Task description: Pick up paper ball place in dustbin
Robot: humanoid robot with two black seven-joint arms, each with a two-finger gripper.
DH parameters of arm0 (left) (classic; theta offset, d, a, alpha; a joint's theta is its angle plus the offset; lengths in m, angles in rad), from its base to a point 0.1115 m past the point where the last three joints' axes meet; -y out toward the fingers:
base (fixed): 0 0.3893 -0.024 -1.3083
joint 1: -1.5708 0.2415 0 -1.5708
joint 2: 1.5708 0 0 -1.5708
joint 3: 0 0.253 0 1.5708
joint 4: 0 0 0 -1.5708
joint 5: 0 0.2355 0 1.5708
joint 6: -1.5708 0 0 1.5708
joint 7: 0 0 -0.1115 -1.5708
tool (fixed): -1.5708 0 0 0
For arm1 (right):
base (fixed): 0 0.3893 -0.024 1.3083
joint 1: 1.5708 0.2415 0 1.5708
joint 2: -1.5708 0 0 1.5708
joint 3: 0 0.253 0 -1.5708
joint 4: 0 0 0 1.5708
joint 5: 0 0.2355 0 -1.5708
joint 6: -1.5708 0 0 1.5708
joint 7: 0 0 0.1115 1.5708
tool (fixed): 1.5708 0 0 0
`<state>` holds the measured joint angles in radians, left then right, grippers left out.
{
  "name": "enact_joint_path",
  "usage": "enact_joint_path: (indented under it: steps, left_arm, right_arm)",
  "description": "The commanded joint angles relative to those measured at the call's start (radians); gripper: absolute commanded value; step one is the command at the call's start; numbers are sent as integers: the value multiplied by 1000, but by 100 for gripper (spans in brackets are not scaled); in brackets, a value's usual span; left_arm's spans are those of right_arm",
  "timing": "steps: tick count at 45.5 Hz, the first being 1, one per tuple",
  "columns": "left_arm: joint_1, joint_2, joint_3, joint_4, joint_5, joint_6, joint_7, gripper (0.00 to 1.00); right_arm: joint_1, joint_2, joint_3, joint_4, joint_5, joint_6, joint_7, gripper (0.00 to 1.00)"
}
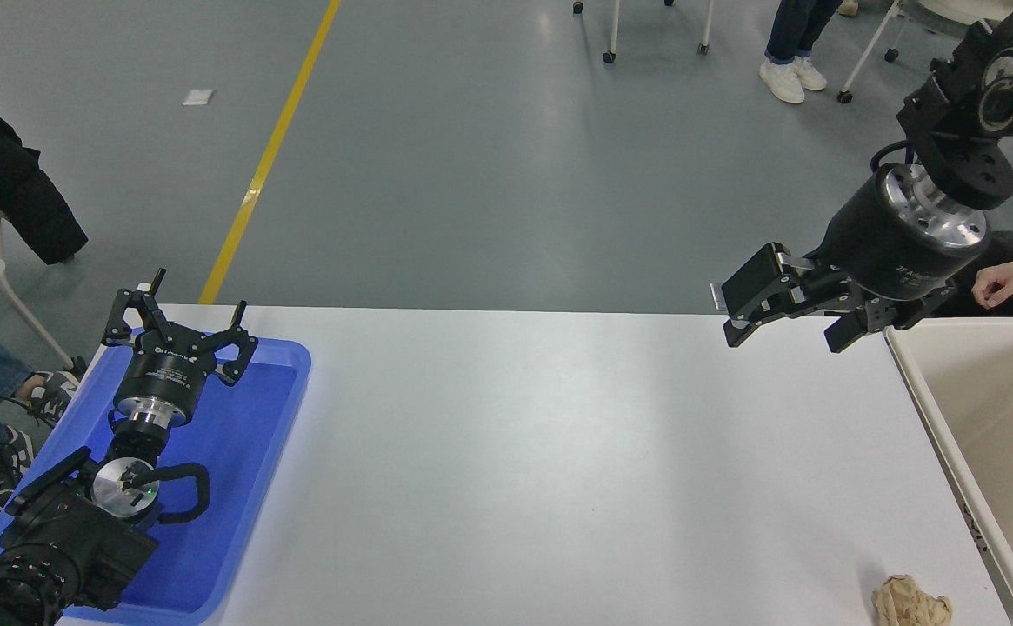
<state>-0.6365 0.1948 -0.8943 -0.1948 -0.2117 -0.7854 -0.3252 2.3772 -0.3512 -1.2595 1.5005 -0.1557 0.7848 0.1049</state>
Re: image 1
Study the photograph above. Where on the blue plastic tray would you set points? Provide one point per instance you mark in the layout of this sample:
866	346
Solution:
236	452

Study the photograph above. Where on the large pale plastic bin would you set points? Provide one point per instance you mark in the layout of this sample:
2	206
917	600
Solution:
993	417

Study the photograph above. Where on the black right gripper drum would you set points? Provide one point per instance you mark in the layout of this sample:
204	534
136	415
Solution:
884	252

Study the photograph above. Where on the person's hand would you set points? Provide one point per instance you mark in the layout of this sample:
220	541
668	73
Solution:
1006	280

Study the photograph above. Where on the white wheeled chair frame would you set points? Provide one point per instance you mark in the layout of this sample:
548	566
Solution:
615	30

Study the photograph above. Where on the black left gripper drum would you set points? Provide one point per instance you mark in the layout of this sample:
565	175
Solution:
165	376

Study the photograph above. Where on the white wheeled chair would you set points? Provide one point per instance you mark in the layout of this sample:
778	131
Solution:
873	52

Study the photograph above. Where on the metal floor plate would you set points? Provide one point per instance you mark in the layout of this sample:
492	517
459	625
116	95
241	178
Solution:
716	297

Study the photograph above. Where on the tan paper ball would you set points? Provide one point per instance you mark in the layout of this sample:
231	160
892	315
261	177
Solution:
910	604

